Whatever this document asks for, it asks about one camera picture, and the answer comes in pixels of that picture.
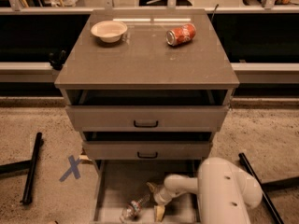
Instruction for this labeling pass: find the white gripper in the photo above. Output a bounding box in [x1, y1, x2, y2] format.
[147, 182, 172, 222]

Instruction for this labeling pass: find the clear plastic water bottle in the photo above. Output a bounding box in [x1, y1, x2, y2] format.
[120, 194, 150, 223]

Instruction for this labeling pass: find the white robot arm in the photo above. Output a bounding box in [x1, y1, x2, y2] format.
[147, 158, 263, 224]

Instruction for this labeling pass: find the grey bottom drawer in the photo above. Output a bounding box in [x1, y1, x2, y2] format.
[90, 160, 200, 224]

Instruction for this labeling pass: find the grey drawer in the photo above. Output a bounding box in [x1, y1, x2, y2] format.
[90, 160, 200, 224]
[64, 89, 231, 133]
[82, 132, 213, 160]

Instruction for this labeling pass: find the grey middle drawer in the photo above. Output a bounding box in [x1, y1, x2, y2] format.
[82, 132, 213, 160]

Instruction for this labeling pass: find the grey drawer cabinet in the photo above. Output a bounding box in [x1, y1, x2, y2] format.
[54, 8, 240, 161]

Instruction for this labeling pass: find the grey top drawer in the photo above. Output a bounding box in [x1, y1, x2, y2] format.
[64, 89, 231, 133]

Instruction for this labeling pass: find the blue tape cross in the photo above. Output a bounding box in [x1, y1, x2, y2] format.
[59, 156, 80, 182]

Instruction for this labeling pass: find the black left floor stand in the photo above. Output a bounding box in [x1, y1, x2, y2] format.
[0, 133, 44, 205]

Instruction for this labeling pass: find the black floor stand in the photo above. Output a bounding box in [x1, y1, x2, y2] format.
[0, 133, 44, 205]
[238, 153, 299, 224]

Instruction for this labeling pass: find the black right floor stand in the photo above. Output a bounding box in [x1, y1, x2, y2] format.
[238, 153, 299, 224]

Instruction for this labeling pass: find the orange soda can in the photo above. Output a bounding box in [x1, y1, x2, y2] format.
[166, 23, 196, 47]

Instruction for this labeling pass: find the white paper bowl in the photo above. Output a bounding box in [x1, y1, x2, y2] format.
[91, 21, 127, 43]

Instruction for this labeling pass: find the black clamp on rail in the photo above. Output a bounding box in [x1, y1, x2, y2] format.
[49, 50, 66, 71]

